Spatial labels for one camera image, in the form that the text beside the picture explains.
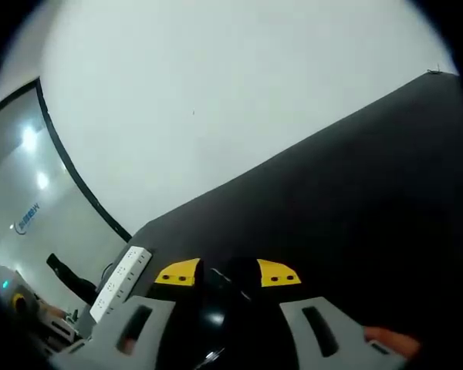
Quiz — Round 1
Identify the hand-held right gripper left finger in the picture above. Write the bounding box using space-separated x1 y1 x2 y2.
50 257 205 370

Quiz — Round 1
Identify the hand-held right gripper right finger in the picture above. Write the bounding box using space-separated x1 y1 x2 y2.
254 257 411 370

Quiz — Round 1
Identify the white power strip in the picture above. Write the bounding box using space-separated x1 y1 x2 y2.
89 246 154 323

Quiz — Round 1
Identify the black phone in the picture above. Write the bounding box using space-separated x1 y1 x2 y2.
192 255 294 370

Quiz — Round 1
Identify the person's right hand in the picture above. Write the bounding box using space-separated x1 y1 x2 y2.
363 325 424 358

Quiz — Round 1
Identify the dark angled object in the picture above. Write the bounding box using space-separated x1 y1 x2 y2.
46 252 99 304

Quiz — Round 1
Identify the frosted glass partition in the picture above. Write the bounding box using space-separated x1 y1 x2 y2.
0 76 133 281

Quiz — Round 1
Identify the grey device with yellow ring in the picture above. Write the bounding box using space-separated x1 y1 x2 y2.
0 265 38 323

